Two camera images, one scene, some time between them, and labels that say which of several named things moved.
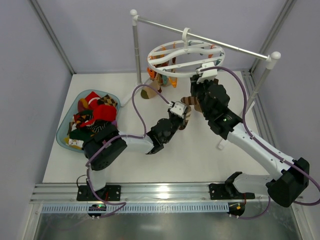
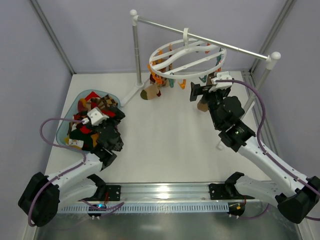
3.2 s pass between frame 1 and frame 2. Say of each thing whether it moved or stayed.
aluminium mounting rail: stayed
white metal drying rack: stayed
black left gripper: moved
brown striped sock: moved
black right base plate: stayed
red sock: moved
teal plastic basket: stayed
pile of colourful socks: stayed
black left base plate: stayed
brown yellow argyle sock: stayed
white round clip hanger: stayed
